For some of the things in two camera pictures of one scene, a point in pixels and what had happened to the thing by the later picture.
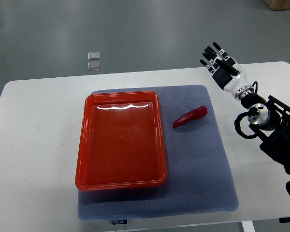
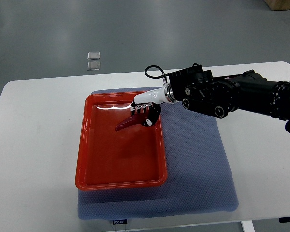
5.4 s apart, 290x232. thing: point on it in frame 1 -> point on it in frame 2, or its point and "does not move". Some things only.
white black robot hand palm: (238, 85) -> (157, 95)
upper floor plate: (94, 55) does not move
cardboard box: (282, 5) does not move
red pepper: (190, 115) -> (138, 118)
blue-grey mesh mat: (199, 178) does not move
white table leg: (248, 226) does not move
